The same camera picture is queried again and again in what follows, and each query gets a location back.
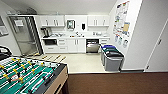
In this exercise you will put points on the foosball gaming table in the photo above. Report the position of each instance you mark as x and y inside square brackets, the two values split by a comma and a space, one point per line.
[30, 76]

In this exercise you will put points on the white drawer stack beside dishwasher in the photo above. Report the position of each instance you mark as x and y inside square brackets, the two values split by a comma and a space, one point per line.
[104, 41]

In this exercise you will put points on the black wall soap dispenser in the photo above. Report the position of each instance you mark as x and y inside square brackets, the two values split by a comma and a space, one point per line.
[83, 26]

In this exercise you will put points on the wide white upper cabinet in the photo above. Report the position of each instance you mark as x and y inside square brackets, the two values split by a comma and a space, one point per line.
[52, 21]

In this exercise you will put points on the white wall notice board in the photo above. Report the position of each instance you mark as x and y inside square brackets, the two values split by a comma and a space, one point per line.
[3, 28]

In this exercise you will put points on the white two-door sink cabinet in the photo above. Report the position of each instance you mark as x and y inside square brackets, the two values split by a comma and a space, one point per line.
[76, 45]

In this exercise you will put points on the large colourful wall poster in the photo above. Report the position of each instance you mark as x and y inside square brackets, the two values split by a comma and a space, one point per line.
[121, 18]

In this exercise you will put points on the black coffee machine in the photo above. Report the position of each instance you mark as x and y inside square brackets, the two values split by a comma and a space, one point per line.
[45, 32]

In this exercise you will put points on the black built-in microwave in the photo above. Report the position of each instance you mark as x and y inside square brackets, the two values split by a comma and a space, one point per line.
[50, 42]

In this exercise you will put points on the steel paper towel dispenser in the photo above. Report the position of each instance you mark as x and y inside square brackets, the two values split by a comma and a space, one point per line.
[70, 25]

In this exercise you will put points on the stainless steel dishwasher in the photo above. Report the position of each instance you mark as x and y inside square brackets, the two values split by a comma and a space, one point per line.
[92, 46]

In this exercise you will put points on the white room door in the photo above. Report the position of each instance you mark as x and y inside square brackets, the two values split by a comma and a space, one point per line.
[159, 50]

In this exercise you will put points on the stainless steel refrigerator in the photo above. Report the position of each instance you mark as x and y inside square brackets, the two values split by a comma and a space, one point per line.
[25, 35]

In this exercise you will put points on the white drawer stack beside microwave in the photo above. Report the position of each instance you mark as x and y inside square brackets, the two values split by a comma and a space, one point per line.
[62, 45]

